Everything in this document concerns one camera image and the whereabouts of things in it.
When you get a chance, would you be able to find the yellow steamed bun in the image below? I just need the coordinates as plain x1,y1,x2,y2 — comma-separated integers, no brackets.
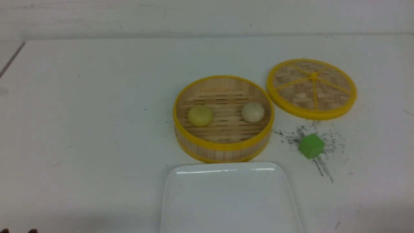
187,105,213,127

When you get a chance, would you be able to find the white steamed bun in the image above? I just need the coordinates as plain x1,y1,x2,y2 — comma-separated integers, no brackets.
241,102,265,124

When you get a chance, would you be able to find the white rectangular plate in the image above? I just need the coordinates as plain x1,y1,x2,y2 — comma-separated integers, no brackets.
159,162,303,233

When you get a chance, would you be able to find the bamboo steamer basket yellow rim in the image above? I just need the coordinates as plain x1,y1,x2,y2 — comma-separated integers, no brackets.
173,75,275,163

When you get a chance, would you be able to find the bamboo steamer lid yellow rim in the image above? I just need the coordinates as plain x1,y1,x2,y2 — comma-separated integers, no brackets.
266,59,357,121

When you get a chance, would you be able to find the green cube block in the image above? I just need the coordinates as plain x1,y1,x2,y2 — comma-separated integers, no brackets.
298,134,325,160

